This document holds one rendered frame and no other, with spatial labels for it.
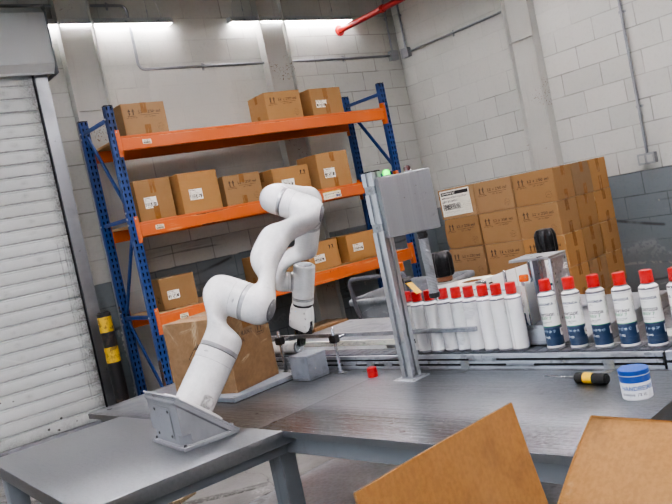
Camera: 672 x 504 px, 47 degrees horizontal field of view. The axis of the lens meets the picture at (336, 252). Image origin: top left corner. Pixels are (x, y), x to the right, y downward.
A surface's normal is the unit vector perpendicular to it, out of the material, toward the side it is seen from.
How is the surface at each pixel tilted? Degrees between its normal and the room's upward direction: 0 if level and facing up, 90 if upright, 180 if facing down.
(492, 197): 90
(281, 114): 91
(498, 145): 90
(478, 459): 81
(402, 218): 90
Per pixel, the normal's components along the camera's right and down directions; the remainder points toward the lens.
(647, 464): -0.58, -0.70
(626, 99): -0.77, 0.19
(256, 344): 0.82, -0.14
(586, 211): 0.67, -0.10
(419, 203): 0.18, 0.01
